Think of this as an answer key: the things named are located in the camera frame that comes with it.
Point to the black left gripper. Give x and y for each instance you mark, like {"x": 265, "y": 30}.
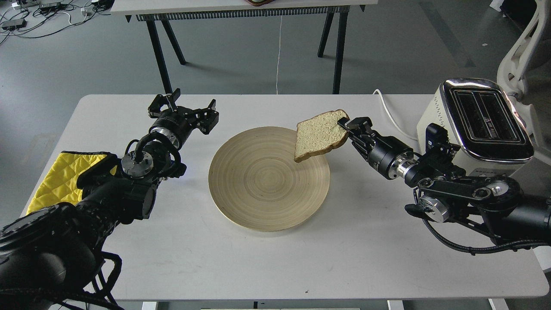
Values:
{"x": 177, "y": 125}

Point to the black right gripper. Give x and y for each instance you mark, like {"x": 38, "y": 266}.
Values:
{"x": 382, "y": 153}

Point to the slice of bread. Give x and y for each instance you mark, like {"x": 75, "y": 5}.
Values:
{"x": 319, "y": 135}

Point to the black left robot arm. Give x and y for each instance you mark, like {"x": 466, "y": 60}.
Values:
{"x": 55, "y": 254}

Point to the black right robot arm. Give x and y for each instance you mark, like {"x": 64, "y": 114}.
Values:
{"x": 495, "y": 207}

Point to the white chrome toaster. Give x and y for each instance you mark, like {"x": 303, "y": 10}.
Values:
{"x": 479, "y": 117}

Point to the round wooden plate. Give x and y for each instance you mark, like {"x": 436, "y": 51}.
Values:
{"x": 255, "y": 182}

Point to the white background table black legs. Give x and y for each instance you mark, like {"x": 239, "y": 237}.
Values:
{"x": 163, "y": 11}

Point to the brown object on background table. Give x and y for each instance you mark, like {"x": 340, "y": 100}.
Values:
{"x": 258, "y": 2}

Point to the yellow quilted cloth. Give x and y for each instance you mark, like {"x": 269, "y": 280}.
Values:
{"x": 60, "y": 182}

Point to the white office chair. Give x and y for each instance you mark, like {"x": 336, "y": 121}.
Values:
{"x": 512, "y": 75}

